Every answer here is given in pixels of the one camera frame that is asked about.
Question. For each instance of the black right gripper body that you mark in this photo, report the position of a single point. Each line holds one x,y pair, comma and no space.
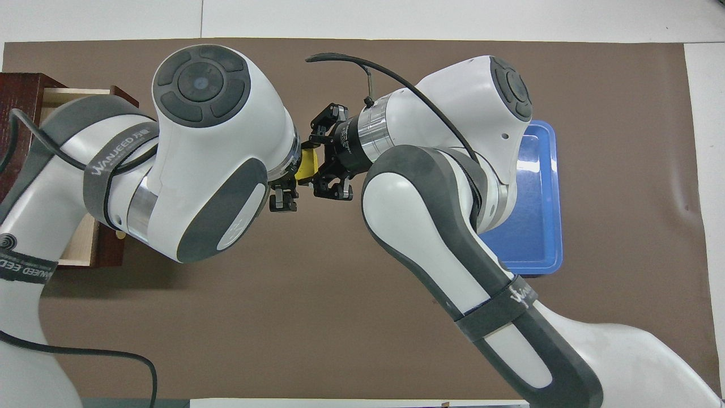
345,147

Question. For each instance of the yellow block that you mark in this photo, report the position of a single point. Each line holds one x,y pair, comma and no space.
307,164

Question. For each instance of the dark wooden drawer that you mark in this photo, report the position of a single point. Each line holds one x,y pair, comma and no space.
79,249

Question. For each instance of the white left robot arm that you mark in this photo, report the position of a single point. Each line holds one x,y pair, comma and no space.
215,158

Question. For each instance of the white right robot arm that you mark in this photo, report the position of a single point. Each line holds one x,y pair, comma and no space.
425,226

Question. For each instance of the brown paper table mat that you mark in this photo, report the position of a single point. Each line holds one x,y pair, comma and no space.
283,317

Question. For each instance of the blue plastic tray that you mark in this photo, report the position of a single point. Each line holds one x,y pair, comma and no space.
532,226

